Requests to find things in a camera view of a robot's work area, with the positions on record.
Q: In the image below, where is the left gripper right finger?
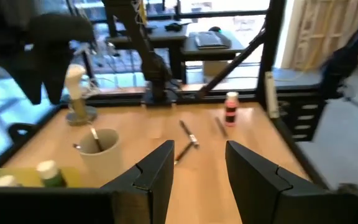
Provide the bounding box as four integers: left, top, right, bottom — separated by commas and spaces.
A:
225, 140, 293, 224

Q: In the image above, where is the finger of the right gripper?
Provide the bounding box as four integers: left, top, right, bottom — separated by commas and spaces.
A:
19, 62, 44, 106
44, 51, 74, 106

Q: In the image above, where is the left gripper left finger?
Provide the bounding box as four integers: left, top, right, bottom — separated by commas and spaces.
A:
101, 139, 175, 224

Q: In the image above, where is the small green paint bottle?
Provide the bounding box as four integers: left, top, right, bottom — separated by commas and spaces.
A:
36, 159, 68, 189

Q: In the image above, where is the small red striped paint bottle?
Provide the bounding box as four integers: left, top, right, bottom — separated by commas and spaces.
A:
223, 91, 240, 128
0, 174, 23, 189

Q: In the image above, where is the white mushroom table lamp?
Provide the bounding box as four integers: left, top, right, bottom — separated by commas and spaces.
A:
64, 64, 99, 127

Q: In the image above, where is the white ribbed paper cup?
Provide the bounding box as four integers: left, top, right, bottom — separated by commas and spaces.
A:
77, 128, 121, 185

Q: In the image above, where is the black computer tower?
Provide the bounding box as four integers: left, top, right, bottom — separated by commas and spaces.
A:
278, 93, 326, 142

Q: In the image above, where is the white power strip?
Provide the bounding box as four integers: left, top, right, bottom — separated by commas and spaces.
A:
264, 71, 280, 119

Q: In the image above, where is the yellow plastic bin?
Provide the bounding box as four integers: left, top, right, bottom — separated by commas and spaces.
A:
0, 166, 81, 189

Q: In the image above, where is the black office desk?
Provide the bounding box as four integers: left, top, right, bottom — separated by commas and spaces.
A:
106, 18, 245, 83

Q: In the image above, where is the grey laptop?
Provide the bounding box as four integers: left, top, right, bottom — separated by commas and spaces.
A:
193, 30, 231, 50

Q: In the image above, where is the wooden pallet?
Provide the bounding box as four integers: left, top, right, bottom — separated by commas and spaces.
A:
289, 0, 358, 71

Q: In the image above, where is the white lamp cable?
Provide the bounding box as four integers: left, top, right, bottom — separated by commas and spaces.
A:
73, 42, 130, 97

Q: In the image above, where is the black frame hook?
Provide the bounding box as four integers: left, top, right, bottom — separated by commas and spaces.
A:
7, 123, 39, 147

